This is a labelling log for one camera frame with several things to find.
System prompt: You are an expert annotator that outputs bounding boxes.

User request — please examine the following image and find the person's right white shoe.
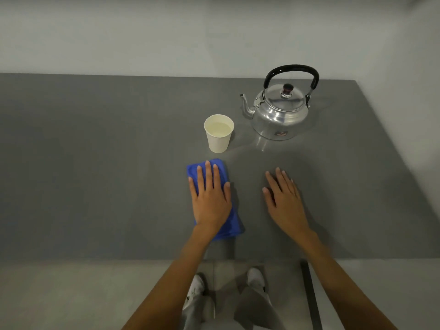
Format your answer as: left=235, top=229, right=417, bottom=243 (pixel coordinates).
left=246, top=268, right=267, bottom=297

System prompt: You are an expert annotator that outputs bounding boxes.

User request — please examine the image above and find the person's left hand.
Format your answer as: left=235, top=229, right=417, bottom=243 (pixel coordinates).
left=188, top=161, right=233, bottom=235

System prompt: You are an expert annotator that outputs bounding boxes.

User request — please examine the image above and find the person's right hand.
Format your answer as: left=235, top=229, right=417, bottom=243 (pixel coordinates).
left=262, top=167, right=312, bottom=238

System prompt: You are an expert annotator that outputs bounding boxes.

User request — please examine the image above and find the person's white shoe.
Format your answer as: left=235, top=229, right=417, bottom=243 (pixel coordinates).
left=246, top=268, right=267, bottom=297
left=183, top=274, right=207, bottom=310

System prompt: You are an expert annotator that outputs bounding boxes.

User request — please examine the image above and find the person's left forearm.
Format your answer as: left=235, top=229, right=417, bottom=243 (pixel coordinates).
left=121, top=225, right=221, bottom=330

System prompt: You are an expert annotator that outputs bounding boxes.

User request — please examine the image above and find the white paper cup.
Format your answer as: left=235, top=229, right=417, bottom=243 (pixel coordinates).
left=204, top=114, right=235, bottom=154

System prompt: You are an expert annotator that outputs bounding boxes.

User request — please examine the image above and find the person's right grey trouser leg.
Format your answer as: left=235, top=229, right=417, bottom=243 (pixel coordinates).
left=234, top=287, right=286, bottom=330

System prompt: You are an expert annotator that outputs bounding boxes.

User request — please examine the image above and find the person's left white shoe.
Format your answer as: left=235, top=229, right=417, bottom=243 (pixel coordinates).
left=183, top=274, right=207, bottom=310

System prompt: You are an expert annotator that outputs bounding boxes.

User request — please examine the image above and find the person's right forearm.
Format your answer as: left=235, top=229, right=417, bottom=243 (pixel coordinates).
left=298, top=229, right=399, bottom=330

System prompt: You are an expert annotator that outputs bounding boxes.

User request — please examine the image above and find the silver metal kettle black handle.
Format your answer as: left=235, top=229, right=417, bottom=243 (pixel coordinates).
left=240, top=64, right=320, bottom=141

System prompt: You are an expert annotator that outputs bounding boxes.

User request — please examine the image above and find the black table leg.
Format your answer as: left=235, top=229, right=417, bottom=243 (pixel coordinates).
left=300, top=260, right=323, bottom=330

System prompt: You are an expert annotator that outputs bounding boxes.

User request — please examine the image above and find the person's grey trouser leg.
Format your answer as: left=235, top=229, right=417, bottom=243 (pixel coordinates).
left=234, top=287, right=286, bottom=330
left=179, top=295, right=216, bottom=330

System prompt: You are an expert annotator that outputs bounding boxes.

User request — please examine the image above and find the silver kettle lid dark knob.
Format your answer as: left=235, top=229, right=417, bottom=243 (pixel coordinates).
left=264, top=83, right=307, bottom=112

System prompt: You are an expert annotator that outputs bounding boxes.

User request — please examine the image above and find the blue cloth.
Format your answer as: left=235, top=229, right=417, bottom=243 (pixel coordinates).
left=187, top=159, right=245, bottom=242

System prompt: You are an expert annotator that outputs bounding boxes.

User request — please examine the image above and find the person's left grey trouser leg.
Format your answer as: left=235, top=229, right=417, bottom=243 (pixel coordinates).
left=179, top=295, right=216, bottom=330

